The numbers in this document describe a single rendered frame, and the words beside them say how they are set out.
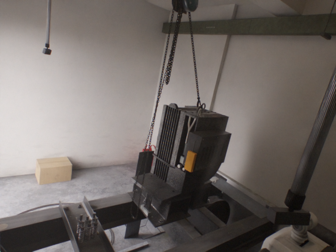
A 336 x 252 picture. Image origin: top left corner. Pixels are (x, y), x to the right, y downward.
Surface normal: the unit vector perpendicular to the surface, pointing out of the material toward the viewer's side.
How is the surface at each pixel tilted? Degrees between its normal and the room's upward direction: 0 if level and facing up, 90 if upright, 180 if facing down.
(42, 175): 90
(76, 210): 0
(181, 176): 90
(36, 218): 0
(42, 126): 90
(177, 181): 90
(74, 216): 0
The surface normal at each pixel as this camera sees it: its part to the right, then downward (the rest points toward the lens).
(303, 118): -0.78, 0.00
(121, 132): 0.59, 0.31
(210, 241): 0.20, -0.95
